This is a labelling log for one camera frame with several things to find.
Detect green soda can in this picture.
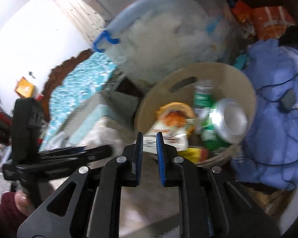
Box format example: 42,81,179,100
193,80,248,152

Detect green white snack wrapper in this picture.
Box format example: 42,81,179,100
143,120,188,154

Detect beige round trash bin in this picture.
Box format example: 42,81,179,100
134,62,258,170

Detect person's left hand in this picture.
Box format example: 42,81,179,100
14,185,54,217

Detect dark wooden headboard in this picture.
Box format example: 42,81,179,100
41,49,92,123

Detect teal grey bed sheet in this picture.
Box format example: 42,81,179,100
39,89,140,152

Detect blue purple clothing pile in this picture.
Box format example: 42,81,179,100
231,39,298,190

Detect clear plastic storage bin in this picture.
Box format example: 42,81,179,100
93,0,239,89

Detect orange snack packages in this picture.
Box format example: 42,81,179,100
231,0,296,40

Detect orange yellow wall hanging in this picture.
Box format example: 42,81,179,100
14,77,36,98

